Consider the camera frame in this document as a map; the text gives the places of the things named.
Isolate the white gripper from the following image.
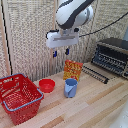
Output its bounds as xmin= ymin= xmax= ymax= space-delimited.
xmin=45 ymin=28 xmax=81 ymax=59

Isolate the black oven door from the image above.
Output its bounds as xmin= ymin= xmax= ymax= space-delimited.
xmin=81 ymin=64 xmax=111 ymax=85

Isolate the black toaster oven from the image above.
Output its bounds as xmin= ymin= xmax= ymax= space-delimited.
xmin=90 ymin=37 xmax=128 ymax=81

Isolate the orange red cardboard box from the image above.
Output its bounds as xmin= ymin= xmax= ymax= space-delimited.
xmin=62 ymin=59 xmax=84 ymax=83

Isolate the woven folding screen panel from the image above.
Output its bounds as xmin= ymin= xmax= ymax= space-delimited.
xmin=2 ymin=0 xmax=58 ymax=83
xmin=54 ymin=0 xmax=100 ymax=75
xmin=89 ymin=0 xmax=128 ymax=64

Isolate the red plastic bowl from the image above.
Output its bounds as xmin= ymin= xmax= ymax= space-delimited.
xmin=38 ymin=78 xmax=57 ymax=94

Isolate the blue plastic cup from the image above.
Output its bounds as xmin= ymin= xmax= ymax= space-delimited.
xmin=63 ymin=78 xmax=79 ymax=99

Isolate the red plastic shopping basket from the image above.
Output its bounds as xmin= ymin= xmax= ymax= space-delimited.
xmin=0 ymin=73 xmax=45 ymax=127

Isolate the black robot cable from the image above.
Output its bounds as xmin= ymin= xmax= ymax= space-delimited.
xmin=78 ymin=11 xmax=128 ymax=38

